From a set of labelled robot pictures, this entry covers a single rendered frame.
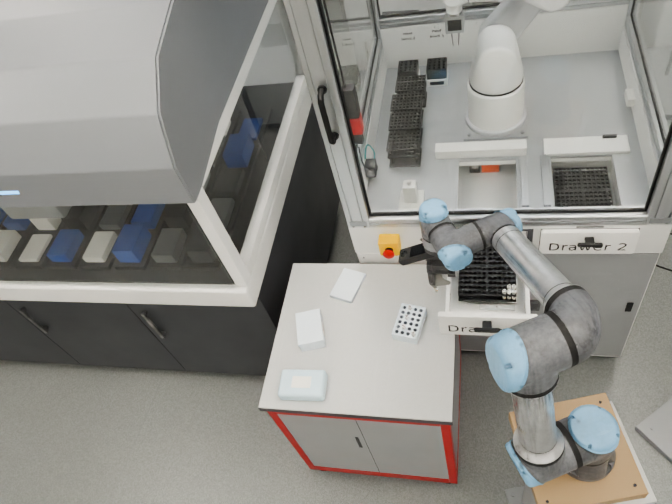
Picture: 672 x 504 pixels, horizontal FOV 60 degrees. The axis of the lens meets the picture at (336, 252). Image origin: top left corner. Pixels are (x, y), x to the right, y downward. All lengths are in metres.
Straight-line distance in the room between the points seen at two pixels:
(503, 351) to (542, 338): 0.08
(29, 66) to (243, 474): 1.82
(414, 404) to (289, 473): 0.97
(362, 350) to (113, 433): 1.55
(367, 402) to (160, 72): 1.13
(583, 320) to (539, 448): 0.38
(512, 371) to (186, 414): 2.05
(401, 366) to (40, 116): 1.28
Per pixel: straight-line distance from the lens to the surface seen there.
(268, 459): 2.73
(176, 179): 1.63
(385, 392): 1.88
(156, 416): 3.03
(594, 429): 1.55
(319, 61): 1.57
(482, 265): 1.92
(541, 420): 1.36
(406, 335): 1.92
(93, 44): 1.73
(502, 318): 1.79
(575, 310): 1.22
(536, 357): 1.17
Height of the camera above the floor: 2.46
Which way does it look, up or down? 50 degrees down
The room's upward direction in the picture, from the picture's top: 18 degrees counter-clockwise
